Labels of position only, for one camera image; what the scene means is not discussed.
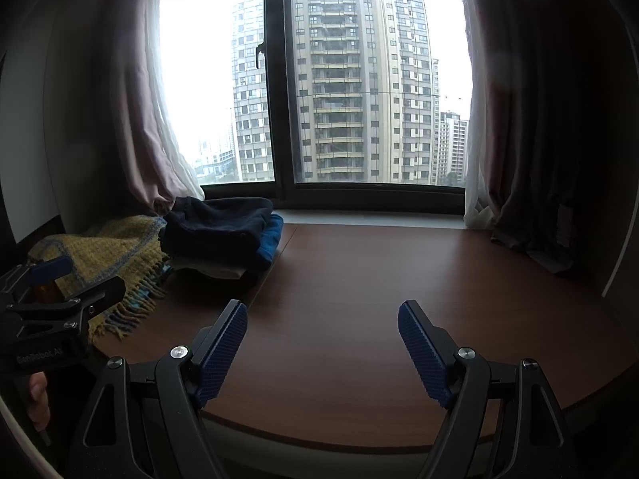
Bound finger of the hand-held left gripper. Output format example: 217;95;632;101
10;275;127;333
0;255;75;305

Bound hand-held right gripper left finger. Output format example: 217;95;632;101
65;299;249;479

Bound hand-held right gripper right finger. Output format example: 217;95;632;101
398;299;580;479

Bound navy blue pants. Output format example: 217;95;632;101
160;197;275;266

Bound person's left hand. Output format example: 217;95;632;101
27;372;52;432

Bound yellow fringed woven blanket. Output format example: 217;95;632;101
27;214;173;345

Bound blue folded cloth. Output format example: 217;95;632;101
240;214;285;275

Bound white stone window sill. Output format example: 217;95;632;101
272;208;470;230

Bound white sheer curtain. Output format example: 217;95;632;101
452;0;500;230
145;0;205;200

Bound mauve grey curtain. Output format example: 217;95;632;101
107;0;173;215
464;0;620;275

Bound dark window frame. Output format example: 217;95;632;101
160;0;472;215

